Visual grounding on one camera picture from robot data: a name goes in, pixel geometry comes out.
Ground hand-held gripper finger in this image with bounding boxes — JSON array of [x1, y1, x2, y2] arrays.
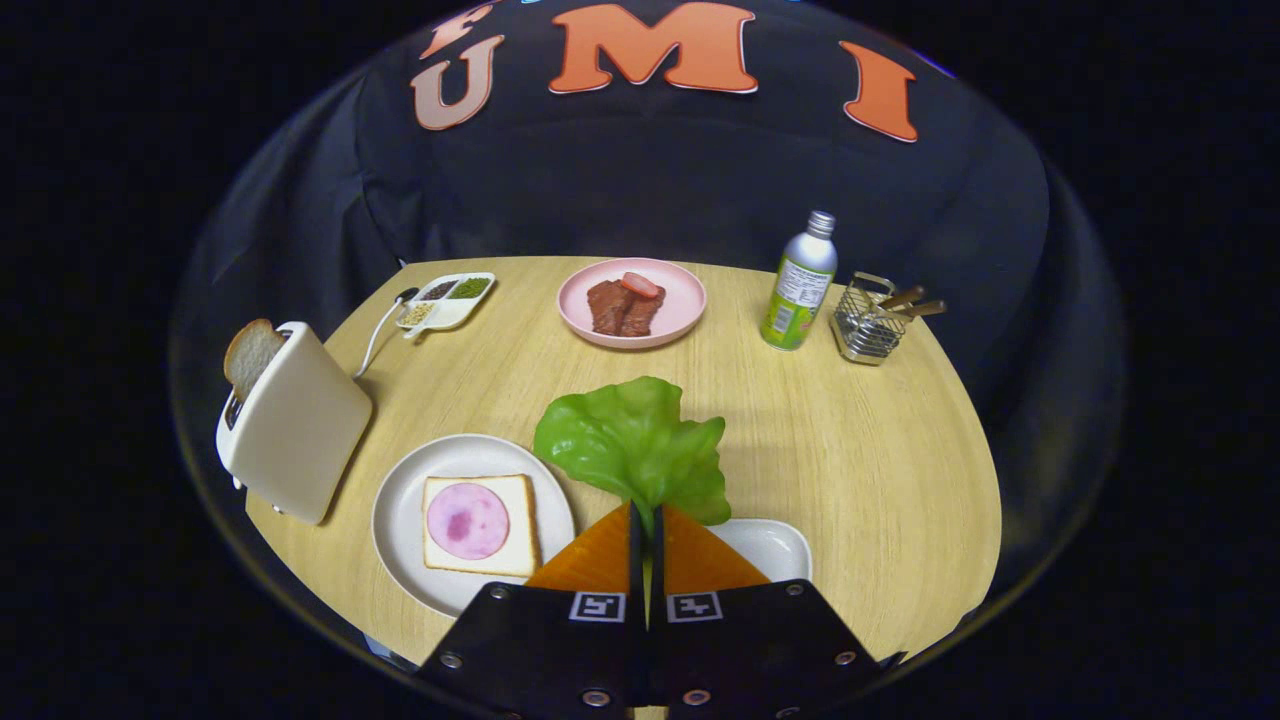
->
[[650, 503, 886, 720], [415, 500, 647, 720]]

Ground green lettuce leaf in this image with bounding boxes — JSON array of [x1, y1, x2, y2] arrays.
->
[[533, 376, 733, 541]]

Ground toasted bread slice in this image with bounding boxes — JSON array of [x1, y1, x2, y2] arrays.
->
[[223, 318, 291, 403]]

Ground white rounded square plate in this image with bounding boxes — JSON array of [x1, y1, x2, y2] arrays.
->
[[705, 518, 814, 584]]

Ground white bread slice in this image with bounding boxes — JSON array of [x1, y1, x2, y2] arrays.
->
[[421, 474, 541, 579]]

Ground pink ham slice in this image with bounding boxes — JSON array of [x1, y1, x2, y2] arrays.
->
[[427, 482, 511, 561]]

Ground round white plate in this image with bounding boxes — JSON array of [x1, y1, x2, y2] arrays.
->
[[372, 433, 577, 619]]

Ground brown meat piece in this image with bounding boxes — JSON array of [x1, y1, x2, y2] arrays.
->
[[586, 280, 631, 336], [620, 290, 667, 338]]

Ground pink plate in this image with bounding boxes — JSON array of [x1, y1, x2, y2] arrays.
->
[[557, 257, 708, 350]]

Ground white divided dish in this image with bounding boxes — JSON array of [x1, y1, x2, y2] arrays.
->
[[396, 272, 497, 339]]

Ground silver bottle with green label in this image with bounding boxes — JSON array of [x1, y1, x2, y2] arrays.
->
[[760, 210, 839, 351]]

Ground white toaster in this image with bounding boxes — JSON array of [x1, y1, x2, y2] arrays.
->
[[215, 320, 374, 527]]

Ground wire cutlery basket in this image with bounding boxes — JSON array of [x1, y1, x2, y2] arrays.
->
[[830, 271, 911, 366]]

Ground white toaster cable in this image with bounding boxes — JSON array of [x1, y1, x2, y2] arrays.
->
[[353, 290, 416, 379]]

